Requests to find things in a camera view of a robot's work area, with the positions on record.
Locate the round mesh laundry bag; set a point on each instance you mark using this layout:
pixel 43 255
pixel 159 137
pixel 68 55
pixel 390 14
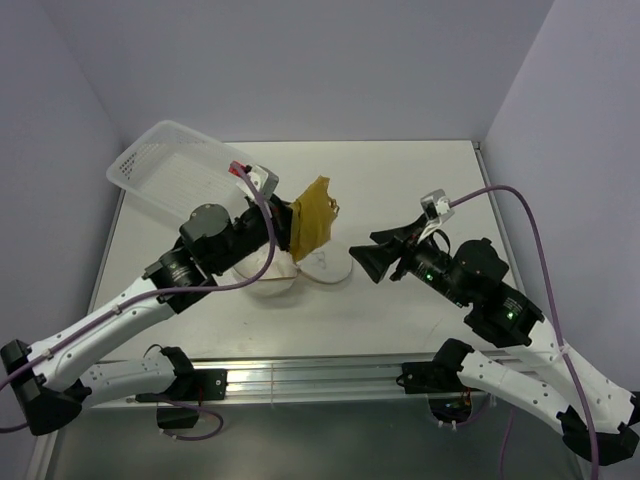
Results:
pixel 328 265

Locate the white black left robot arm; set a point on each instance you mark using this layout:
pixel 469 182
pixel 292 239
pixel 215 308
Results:
pixel 55 379

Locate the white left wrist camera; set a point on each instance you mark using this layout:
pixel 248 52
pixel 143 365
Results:
pixel 263 180

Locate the white plastic mesh basket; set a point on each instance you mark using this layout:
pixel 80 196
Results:
pixel 177 169

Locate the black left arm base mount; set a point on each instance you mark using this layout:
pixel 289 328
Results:
pixel 178 412

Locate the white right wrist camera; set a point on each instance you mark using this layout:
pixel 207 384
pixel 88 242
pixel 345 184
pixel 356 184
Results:
pixel 436 207

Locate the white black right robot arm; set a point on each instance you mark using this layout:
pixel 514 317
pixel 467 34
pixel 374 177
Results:
pixel 593 415

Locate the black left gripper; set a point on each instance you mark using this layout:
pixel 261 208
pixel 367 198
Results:
pixel 282 214

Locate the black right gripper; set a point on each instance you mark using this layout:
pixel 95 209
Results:
pixel 376 257

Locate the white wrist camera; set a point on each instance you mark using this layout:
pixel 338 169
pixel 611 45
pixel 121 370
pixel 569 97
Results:
pixel 436 207
pixel 263 180

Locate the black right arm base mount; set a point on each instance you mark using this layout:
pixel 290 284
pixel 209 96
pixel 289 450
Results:
pixel 449 400

